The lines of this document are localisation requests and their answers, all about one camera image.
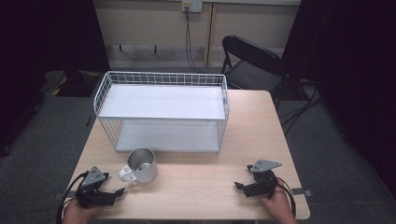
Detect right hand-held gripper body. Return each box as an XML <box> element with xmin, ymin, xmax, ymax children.
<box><xmin>245</xmin><ymin>159</ymin><xmax>283</xmax><ymax>200</ymax></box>

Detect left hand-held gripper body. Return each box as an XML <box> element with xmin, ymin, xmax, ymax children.
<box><xmin>74</xmin><ymin>165</ymin><xmax>118</xmax><ymax>209</ymax></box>

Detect person's left hand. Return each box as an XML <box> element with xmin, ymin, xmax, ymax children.
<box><xmin>61</xmin><ymin>199</ymin><xmax>103</xmax><ymax>224</ymax></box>

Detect person's right hand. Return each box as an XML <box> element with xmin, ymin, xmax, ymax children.
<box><xmin>259</xmin><ymin>186</ymin><xmax>299</xmax><ymax>224</ymax></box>

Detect white metal mug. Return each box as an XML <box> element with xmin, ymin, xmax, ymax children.
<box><xmin>118</xmin><ymin>147</ymin><xmax>159</xmax><ymax>184</ymax></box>

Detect grey tape strip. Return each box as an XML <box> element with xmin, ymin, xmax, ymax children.
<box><xmin>290</xmin><ymin>188</ymin><xmax>313</xmax><ymax>198</ymax></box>

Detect wooden table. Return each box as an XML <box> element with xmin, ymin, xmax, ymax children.
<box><xmin>64</xmin><ymin>89</ymin><xmax>311</xmax><ymax>222</ymax></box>

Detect black folding chair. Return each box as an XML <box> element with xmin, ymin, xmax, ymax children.
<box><xmin>220</xmin><ymin>35</ymin><xmax>292</xmax><ymax>105</ymax></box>

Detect dark stand base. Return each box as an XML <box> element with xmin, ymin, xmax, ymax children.
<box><xmin>38</xmin><ymin>69</ymin><xmax>106</xmax><ymax>98</ymax></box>

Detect black curtain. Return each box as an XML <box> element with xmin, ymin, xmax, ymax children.
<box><xmin>0</xmin><ymin>0</ymin><xmax>111</xmax><ymax>157</ymax></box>
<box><xmin>280</xmin><ymin>0</ymin><xmax>396</xmax><ymax>200</ymax></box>

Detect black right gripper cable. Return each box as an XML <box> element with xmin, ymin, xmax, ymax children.
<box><xmin>275</xmin><ymin>176</ymin><xmax>297</xmax><ymax>218</ymax></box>

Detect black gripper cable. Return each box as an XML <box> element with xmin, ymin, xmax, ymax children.
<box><xmin>275</xmin><ymin>176</ymin><xmax>297</xmax><ymax>218</ymax></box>
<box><xmin>55</xmin><ymin>170</ymin><xmax>92</xmax><ymax>224</ymax></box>

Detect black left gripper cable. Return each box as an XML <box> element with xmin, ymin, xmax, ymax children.
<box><xmin>55</xmin><ymin>170</ymin><xmax>92</xmax><ymax>224</ymax></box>

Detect black floor cables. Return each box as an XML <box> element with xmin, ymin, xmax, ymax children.
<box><xmin>279</xmin><ymin>81</ymin><xmax>323</xmax><ymax>136</ymax></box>

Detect white wire shelf rack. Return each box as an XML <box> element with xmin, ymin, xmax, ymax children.
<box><xmin>93</xmin><ymin>70</ymin><xmax>231</xmax><ymax>154</ymax></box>

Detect black wall socket cable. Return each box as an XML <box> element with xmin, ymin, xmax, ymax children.
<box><xmin>184</xmin><ymin>6</ymin><xmax>216</xmax><ymax>75</ymax></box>

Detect white wall socket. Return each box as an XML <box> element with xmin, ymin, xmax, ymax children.
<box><xmin>181</xmin><ymin>0</ymin><xmax>204</xmax><ymax>14</ymax></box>

